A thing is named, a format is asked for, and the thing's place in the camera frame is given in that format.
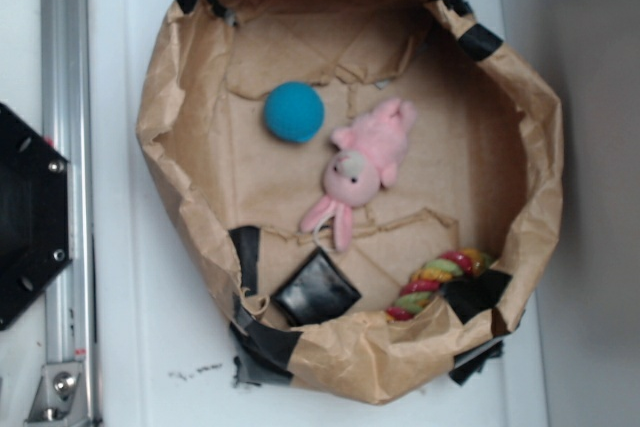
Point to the black box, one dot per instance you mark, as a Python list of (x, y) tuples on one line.
[(317, 292)]

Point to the brown paper bag bin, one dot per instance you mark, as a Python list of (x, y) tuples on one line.
[(483, 171)]

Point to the pink plush bunny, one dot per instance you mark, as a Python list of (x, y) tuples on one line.
[(370, 152)]

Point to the blue foam ball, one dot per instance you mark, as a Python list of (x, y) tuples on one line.
[(294, 112)]

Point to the black mounting plate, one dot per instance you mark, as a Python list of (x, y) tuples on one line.
[(34, 216)]

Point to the colourful rope toy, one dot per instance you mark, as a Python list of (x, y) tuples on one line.
[(423, 284)]

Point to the aluminium extrusion rail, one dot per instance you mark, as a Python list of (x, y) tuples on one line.
[(70, 300)]

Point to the metal corner bracket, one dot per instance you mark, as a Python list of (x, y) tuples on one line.
[(62, 397)]

